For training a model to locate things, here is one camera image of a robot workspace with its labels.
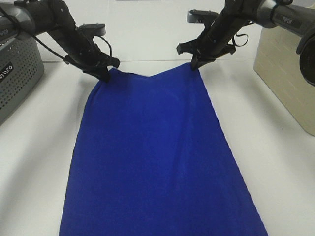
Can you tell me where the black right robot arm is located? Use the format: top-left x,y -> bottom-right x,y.
177,0 -> 315,85

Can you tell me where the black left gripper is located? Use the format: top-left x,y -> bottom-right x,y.
63,49 -> 120,83

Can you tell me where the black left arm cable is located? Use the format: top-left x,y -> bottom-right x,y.
0,4 -> 113,59

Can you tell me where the blue microfibre towel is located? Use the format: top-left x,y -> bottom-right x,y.
59,63 -> 267,236

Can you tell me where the grey perforated plastic basket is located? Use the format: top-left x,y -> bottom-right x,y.
0,37 -> 44,123

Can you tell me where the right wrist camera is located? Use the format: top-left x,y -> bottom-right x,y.
187,9 -> 219,24

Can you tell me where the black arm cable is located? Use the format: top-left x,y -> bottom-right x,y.
230,19 -> 255,47
0,4 -> 113,59

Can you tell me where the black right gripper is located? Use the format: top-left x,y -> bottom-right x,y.
176,36 -> 236,71

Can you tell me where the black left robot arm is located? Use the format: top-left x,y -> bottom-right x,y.
0,0 -> 120,82

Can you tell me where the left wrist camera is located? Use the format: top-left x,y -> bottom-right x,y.
77,23 -> 106,38

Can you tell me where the beige storage bin grey rim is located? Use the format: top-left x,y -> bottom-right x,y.
254,27 -> 315,135

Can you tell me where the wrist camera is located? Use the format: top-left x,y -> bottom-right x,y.
187,9 -> 219,24
77,23 -> 106,38

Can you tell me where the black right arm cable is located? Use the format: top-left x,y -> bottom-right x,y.
230,19 -> 255,47

